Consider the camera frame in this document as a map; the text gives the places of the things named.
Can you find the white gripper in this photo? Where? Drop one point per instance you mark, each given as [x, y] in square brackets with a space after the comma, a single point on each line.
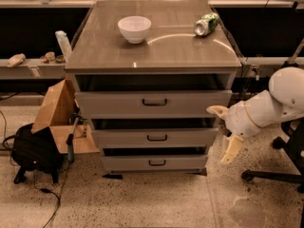
[237, 118]

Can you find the grey drawer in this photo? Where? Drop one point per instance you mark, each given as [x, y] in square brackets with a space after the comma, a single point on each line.
[150, 104]
[151, 138]
[181, 163]

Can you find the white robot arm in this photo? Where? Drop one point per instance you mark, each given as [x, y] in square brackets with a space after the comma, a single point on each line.
[282, 102]

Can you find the grey top drawer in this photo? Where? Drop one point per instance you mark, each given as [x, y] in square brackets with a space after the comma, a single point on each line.
[150, 104]

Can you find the grey bottom drawer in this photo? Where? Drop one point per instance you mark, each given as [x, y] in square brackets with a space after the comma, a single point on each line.
[181, 163]

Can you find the grey drawer cabinet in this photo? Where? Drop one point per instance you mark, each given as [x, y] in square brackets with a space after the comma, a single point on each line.
[171, 58]

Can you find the green soda can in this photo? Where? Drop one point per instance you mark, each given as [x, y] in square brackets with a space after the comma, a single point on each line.
[206, 24]

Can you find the white ceramic bowl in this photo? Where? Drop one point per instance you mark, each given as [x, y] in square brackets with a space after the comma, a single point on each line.
[134, 29]

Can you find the brown cardboard box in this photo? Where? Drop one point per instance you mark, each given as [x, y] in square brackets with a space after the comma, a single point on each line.
[55, 112]

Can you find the white plastic bottle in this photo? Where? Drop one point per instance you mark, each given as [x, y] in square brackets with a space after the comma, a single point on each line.
[64, 44]

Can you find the small round shelf object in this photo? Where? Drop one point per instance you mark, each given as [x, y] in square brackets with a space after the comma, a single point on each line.
[48, 57]

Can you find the black bag on floor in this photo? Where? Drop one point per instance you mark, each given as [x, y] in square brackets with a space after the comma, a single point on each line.
[36, 151]

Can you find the beige object on shelf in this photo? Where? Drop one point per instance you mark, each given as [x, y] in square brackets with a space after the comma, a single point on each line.
[16, 60]

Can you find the black handled tool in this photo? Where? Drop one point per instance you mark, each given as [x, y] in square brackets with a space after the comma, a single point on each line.
[69, 140]

